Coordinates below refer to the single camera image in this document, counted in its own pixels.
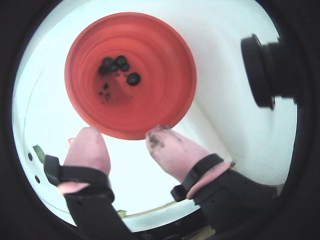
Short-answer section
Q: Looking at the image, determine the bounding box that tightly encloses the pink-tipped gripper finger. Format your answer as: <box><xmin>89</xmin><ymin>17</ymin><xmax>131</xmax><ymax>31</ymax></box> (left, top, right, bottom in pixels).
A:
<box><xmin>42</xmin><ymin>126</ymin><xmax>133</xmax><ymax>235</ymax></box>
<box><xmin>145</xmin><ymin>124</ymin><xmax>279</xmax><ymax>233</ymax></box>

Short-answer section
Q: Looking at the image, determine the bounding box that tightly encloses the large blueberry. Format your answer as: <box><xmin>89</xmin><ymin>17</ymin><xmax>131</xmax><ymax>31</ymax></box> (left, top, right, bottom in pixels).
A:
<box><xmin>126</xmin><ymin>72</ymin><xmax>141</xmax><ymax>87</ymax></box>

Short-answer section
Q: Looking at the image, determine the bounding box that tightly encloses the red collapsible silicone cup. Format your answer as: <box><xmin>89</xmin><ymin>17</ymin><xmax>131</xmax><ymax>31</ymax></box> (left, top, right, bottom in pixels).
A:
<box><xmin>64</xmin><ymin>11</ymin><xmax>198</xmax><ymax>141</ymax></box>

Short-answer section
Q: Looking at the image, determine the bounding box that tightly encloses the dark green flat leaf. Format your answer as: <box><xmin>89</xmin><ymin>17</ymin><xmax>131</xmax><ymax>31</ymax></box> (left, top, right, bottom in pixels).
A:
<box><xmin>32</xmin><ymin>144</ymin><xmax>47</xmax><ymax>163</ymax></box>

